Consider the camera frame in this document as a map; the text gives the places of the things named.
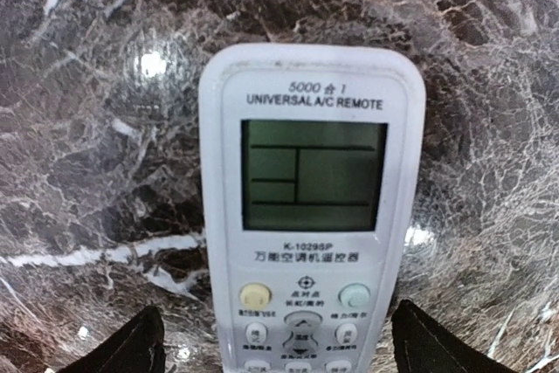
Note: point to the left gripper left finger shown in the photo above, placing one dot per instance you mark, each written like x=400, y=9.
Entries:
x=136, y=347

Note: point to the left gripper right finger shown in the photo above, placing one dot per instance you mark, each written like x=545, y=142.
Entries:
x=421, y=344

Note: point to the white remote control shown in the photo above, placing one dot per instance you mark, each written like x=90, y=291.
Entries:
x=309, y=165

